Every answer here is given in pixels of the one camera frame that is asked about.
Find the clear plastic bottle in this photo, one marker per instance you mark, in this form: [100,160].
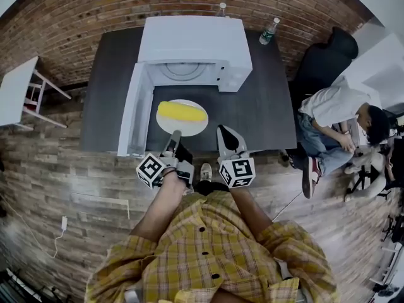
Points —
[221,10]

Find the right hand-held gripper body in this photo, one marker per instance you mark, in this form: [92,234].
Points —
[238,172]

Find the person's left forearm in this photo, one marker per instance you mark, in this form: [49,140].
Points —
[158,210]

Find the white metal rack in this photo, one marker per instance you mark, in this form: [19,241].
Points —
[389,264]

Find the yellow corn cob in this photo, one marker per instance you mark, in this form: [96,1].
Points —
[181,111]

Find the white desk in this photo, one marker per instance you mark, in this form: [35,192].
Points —
[385,62]

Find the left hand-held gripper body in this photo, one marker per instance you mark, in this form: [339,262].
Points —
[183,166]

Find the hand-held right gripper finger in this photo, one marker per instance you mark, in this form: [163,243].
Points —
[220,144]
[243,145]

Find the white microwave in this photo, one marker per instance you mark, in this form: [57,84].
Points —
[192,39]

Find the white side table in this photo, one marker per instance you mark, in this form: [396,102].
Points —
[15,93]

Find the dark table with white legs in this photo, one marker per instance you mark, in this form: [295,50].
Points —
[252,112]

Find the black office chair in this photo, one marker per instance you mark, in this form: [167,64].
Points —
[325,65]

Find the person's white shoe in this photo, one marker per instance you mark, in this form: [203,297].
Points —
[206,172]

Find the green label water bottle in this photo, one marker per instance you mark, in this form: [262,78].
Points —
[267,35]

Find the black tripod stand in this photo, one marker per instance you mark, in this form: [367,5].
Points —
[362,176]

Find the yellow plaid shirt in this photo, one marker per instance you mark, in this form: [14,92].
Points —
[205,257]

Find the person's right forearm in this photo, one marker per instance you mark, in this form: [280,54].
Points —
[249,213]

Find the white round plate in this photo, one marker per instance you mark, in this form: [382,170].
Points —
[189,129]

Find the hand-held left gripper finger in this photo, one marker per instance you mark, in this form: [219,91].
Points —
[173,142]

